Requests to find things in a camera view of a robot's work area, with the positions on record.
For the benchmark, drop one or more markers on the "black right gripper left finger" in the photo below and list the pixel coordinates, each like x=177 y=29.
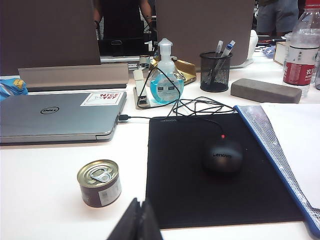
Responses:
x=128 y=225

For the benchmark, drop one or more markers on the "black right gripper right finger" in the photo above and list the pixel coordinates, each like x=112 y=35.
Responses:
x=150 y=227

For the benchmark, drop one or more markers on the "red tomato paste can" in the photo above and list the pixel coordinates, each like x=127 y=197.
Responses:
x=101 y=185

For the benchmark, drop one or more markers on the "black mouse pad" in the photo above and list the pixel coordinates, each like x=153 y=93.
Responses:
x=195 y=195

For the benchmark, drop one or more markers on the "black Lenovo computer mouse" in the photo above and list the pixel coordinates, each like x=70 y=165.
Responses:
x=222 y=156

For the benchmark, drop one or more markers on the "silver Dell laptop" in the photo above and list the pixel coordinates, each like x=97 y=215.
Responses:
x=60 y=116

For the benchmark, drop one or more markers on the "blue hand sanitizer bottle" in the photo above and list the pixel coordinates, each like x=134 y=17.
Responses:
x=166 y=85

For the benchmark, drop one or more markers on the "white stapler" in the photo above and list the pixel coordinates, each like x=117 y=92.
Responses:
x=138 y=80

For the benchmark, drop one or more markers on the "blue-edged mesh zip pouch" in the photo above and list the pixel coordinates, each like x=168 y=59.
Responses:
x=277 y=155

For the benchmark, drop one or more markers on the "brown desk divider ledge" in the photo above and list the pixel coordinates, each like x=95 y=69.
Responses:
x=75 y=76

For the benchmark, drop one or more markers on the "gold foil bag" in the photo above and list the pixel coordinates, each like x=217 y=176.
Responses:
x=186 y=70

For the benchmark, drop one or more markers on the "black mesh pen holder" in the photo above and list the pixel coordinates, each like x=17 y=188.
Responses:
x=215 y=75

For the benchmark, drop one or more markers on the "white paper sheet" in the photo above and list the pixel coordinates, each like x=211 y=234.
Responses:
x=300 y=140

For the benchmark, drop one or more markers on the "blue snack bag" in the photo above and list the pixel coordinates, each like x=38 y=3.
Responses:
x=12 y=87

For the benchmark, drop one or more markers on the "clear plastic pen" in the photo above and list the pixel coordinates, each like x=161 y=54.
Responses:
x=219 y=48

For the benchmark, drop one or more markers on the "white and blue marker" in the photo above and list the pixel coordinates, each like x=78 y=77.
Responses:
x=228 y=48

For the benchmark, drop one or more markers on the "brown partition panel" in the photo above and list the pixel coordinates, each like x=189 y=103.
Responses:
x=202 y=27
x=47 y=32

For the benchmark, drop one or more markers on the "man in dark shirt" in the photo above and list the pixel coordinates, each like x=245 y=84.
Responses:
x=120 y=17

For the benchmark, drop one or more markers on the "small white cardboard box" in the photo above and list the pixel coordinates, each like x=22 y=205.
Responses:
x=280 y=53

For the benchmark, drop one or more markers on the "red label water bottle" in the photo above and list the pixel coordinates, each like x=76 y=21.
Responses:
x=300 y=60

